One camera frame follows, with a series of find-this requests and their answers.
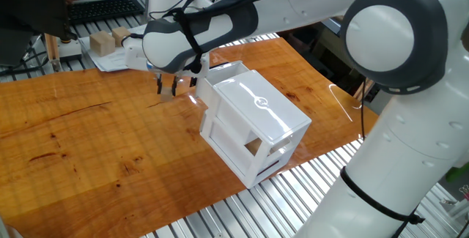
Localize white drawer with black handle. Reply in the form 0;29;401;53
189;61;263;142

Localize black camera cable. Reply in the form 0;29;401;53
148;0;367;75

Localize large light wooden block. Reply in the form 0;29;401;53
89;30;117;58

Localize printed paper sheets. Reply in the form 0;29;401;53
78;23;147;73

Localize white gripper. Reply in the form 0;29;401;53
122;36;211;97

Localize wood grain table mat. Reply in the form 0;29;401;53
0;37;378;238

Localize white plastic drawer cabinet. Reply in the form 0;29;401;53
199;69;313;190

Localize small wooden cube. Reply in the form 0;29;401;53
160;86;174;103

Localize medium light wooden block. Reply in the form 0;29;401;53
111;26;132;48

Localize black keyboard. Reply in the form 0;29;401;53
67;0;146;26

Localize black cable tie strap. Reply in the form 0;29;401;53
339;166;426;238

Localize bright green item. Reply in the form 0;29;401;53
456;161;469;181

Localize black monitor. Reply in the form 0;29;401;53
0;0;79;67

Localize wooden leg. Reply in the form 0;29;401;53
353;78;377;102

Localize wooden strip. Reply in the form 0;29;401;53
43;32;62;73

